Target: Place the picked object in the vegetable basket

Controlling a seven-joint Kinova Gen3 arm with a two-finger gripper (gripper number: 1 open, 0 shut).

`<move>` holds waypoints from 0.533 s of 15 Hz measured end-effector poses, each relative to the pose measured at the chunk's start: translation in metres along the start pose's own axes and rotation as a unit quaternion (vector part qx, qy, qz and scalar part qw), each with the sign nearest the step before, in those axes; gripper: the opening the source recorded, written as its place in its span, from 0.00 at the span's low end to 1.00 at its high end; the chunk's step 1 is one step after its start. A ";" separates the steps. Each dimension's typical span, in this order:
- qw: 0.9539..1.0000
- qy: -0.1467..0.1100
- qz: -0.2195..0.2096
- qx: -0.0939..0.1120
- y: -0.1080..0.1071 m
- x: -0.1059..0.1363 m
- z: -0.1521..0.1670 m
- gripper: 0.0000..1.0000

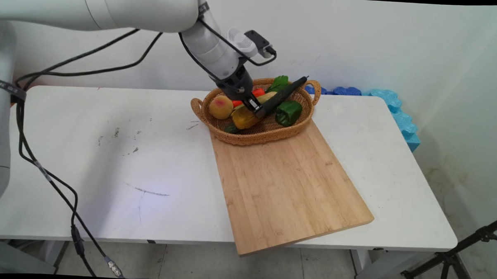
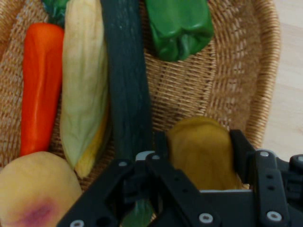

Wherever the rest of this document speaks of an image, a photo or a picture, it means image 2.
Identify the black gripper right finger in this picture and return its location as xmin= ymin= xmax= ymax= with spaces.
xmin=229 ymin=129 xmax=303 ymax=227

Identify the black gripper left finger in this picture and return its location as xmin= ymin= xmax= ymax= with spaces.
xmin=56 ymin=131 xmax=223 ymax=227

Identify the brown toy potato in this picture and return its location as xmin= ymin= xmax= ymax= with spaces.
xmin=166 ymin=115 xmax=250 ymax=191

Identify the woven wicker basket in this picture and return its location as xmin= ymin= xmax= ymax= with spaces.
xmin=0 ymin=0 xmax=282 ymax=227

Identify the dark green toy cucumber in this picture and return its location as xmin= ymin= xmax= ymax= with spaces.
xmin=100 ymin=0 xmax=154 ymax=227

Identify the toy corn cob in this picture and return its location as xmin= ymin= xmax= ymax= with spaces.
xmin=58 ymin=0 xmax=111 ymax=178

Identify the toy peach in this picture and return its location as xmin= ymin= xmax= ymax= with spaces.
xmin=0 ymin=151 xmax=84 ymax=227

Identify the green toy bell pepper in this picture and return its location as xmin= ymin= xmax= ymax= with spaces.
xmin=144 ymin=0 xmax=215 ymax=63

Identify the orange toy carrot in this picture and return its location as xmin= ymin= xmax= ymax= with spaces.
xmin=19 ymin=22 xmax=65 ymax=157

